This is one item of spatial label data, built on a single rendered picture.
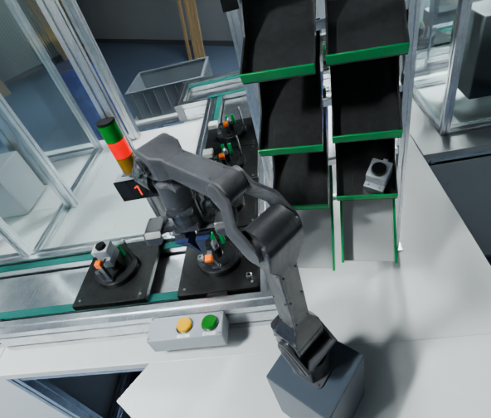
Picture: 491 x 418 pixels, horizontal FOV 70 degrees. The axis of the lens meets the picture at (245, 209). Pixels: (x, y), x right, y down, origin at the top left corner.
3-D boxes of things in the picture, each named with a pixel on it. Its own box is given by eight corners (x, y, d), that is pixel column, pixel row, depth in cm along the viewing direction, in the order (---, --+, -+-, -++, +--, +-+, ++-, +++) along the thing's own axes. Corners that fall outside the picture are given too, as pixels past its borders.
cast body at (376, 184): (381, 196, 79) (384, 183, 73) (362, 191, 81) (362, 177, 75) (395, 165, 81) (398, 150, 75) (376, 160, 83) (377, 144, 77)
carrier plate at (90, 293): (148, 302, 104) (144, 298, 102) (75, 310, 108) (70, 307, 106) (162, 241, 121) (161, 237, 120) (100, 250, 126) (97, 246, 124)
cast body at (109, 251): (114, 266, 107) (103, 252, 102) (100, 269, 108) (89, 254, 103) (121, 245, 113) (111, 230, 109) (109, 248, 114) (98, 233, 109)
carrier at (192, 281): (260, 290, 98) (250, 262, 89) (178, 299, 102) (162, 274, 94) (260, 228, 115) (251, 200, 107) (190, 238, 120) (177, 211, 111)
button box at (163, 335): (227, 345, 93) (221, 333, 89) (154, 352, 97) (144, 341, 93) (229, 321, 99) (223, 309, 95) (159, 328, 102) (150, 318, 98)
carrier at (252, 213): (260, 227, 116) (251, 199, 108) (190, 237, 120) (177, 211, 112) (259, 182, 134) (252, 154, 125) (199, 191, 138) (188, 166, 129)
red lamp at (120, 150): (129, 157, 95) (121, 143, 92) (112, 161, 96) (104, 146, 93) (133, 148, 99) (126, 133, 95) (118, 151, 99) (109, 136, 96)
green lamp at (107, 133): (120, 142, 92) (112, 126, 88) (103, 146, 92) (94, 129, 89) (126, 132, 95) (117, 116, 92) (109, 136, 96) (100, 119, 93)
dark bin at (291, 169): (329, 209, 81) (326, 196, 75) (274, 211, 85) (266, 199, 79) (328, 108, 91) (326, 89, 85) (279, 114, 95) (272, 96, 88)
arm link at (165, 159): (303, 228, 48) (288, 165, 42) (262, 269, 45) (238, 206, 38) (185, 175, 68) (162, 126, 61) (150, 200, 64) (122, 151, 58)
